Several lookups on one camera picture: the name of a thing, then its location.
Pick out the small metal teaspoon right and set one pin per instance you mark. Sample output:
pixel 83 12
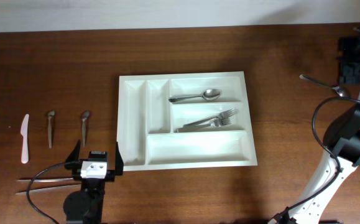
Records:
pixel 84 119

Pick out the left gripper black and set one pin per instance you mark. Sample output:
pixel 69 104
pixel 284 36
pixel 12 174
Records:
pixel 74 158

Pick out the small metal teaspoon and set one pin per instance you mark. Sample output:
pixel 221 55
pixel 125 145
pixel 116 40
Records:
pixel 84 119
pixel 50 116

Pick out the metal tablespoon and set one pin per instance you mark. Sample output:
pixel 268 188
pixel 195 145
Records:
pixel 208 95
pixel 340 91

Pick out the small metal teaspoon left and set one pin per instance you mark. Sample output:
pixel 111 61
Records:
pixel 50 116

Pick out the metal fork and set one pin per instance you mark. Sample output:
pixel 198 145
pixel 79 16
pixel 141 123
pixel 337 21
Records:
pixel 223 118
pixel 216 123

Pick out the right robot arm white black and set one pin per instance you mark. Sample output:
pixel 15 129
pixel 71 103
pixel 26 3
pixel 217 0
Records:
pixel 341 157

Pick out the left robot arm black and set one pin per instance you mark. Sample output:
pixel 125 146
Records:
pixel 86 205

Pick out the white plastic cutlery tray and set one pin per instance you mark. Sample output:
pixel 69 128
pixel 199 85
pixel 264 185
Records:
pixel 147 121

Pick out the white plastic knife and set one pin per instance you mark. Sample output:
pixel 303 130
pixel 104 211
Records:
pixel 24 133

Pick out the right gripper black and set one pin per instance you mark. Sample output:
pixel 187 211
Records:
pixel 347 74

